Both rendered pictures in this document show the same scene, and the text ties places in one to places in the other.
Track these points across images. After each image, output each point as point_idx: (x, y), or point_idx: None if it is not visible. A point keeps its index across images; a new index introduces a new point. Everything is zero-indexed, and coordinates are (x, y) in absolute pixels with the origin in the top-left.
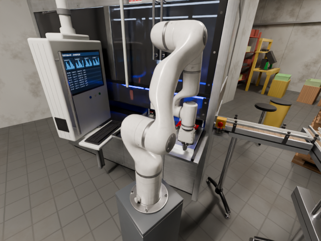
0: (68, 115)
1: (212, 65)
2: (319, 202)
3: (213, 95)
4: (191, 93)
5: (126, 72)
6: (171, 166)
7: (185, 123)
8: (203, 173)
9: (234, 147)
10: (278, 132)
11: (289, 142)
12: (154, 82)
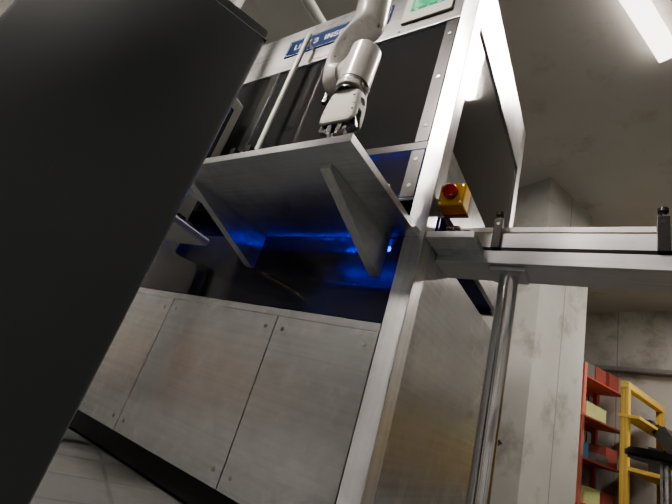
0: None
1: (434, 93)
2: None
3: (434, 140)
4: (368, 9)
5: (264, 133)
6: (278, 389)
7: (344, 70)
8: (394, 449)
9: (511, 315)
10: (635, 227)
11: None
12: None
